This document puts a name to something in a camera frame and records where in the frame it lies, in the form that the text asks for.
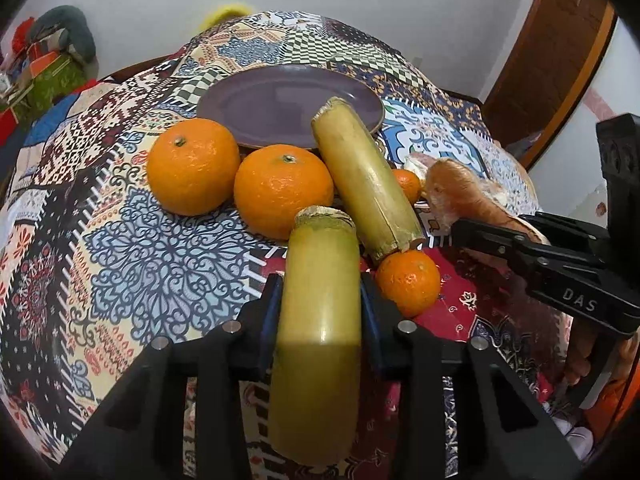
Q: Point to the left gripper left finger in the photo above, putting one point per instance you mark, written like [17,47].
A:
[270,301]

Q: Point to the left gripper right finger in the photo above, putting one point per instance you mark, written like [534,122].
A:
[379,317]

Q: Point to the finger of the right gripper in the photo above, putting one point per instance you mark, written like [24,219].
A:
[492,239]

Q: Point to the sugarcane piece green yellow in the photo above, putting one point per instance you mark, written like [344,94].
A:
[315,376]

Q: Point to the operator hand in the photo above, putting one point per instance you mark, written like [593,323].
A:
[582,338]

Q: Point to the small tangerine front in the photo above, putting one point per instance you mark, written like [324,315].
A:
[411,280]

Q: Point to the small tangerine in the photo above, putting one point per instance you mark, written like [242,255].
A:
[411,280]
[409,183]

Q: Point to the small tangerine back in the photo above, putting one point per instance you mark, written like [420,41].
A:
[409,183]

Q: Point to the large orange near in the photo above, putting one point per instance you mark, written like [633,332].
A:
[276,182]

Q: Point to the large orange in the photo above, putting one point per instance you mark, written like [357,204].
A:
[276,182]
[191,167]

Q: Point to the large orange far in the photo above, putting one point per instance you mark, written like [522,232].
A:
[191,167]

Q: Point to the patchwork patterned bedspread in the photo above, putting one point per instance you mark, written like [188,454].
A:
[91,267]

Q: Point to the purple ceramic plate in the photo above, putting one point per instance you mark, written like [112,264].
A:
[275,104]

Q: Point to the brown wooden door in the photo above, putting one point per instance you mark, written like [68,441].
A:
[558,52]

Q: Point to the green cardboard box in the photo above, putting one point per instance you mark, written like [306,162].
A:
[50,79]

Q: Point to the grey neck pillow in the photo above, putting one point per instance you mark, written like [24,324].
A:
[64,29]

